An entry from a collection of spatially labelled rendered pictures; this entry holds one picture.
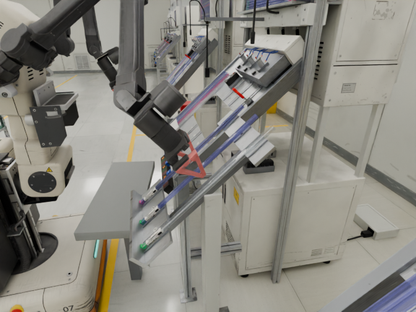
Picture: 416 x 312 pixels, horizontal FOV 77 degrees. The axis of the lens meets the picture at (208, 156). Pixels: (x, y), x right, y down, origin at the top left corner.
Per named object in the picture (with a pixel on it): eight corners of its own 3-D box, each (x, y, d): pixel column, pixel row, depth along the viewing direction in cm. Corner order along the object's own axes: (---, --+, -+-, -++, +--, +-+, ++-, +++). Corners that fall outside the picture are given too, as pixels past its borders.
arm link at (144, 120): (129, 118, 62) (129, 124, 57) (148, 97, 62) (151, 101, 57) (150, 137, 65) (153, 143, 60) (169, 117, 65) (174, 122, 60)
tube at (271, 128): (143, 249, 76) (141, 248, 76) (143, 246, 77) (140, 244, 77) (275, 129, 70) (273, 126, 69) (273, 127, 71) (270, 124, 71)
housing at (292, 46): (303, 78, 106) (283, 50, 100) (259, 64, 149) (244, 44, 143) (318, 63, 105) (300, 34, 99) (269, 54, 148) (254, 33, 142)
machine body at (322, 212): (236, 283, 149) (242, 191, 122) (212, 209, 211) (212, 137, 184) (339, 265, 160) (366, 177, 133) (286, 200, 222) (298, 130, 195)
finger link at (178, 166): (209, 158, 69) (184, 135, 65) (216, 171, 63) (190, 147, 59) (190, 176, 70) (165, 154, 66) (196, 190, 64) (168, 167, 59)
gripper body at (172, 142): (184, 132, 70) (164, 113, 66) (191, 147, 61) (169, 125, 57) (167, 149, 71) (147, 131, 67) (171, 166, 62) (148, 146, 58)
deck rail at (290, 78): (183, 187, 115) (173, 179, 112) (182, 184, 117) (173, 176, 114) (312, 69, 103) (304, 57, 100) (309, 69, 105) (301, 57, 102)
